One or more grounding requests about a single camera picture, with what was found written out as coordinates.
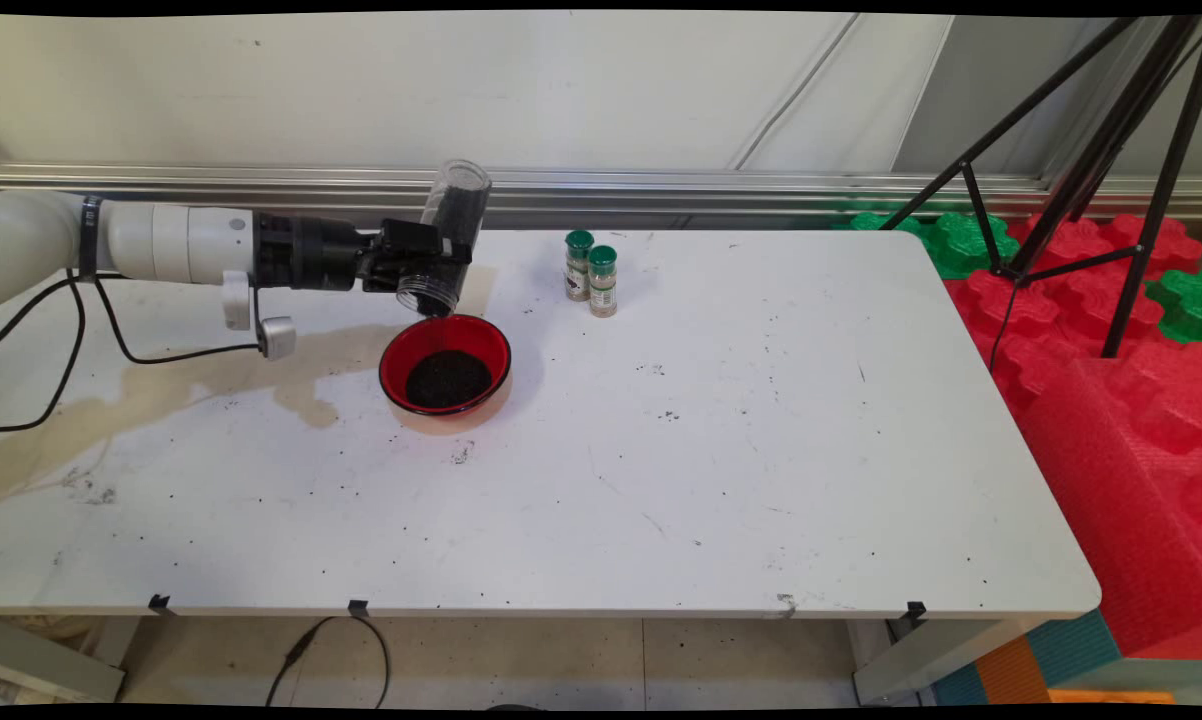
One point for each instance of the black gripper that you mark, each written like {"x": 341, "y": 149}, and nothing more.
{"x": 311, "y": 252}

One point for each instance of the clear plastic jar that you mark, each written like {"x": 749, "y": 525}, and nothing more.
{"x": 459, "y": 205}

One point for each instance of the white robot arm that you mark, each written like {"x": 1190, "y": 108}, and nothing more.
{"x": 161, "y": 242}

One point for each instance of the red bowl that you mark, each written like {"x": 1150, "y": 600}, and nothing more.
{"x": 393, "y": 365}

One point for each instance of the black seeds pile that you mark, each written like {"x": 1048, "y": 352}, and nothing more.
{"x": 449, "y": 380}

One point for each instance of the green-capped dark spice bottle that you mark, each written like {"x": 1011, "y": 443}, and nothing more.
{"x": 578, "y": 270}

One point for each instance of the green-capped light spice bottle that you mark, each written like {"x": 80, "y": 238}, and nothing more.
{"x": 603, "y": 290}

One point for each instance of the green foam block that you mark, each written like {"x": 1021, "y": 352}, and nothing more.
{"x": 1186, "y": 305}
{"x": 956, "y": 250}
{"x": 876, "y": 222}

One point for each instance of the grey table leg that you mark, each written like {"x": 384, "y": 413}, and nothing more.
{"x": 51, "y": 665}
{"x": 921, "y": 660}

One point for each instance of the red foam floor blocks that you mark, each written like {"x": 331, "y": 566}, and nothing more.
{"x": 1071, "y": 245}

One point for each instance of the orange foam mat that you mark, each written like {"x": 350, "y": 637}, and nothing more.
{"x": 1011, "y": 672}

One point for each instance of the black tripod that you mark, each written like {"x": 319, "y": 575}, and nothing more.
{"x": 1164, "y": 185}

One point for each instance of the teal foam mat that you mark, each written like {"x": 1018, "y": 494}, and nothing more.
{"x": 1076, "y": 645}

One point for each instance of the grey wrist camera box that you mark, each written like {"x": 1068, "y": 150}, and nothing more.
{"x": 277, "y": 338}

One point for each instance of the aluminium rail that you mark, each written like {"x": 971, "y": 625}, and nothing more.
{"x": 761, "y": 190}

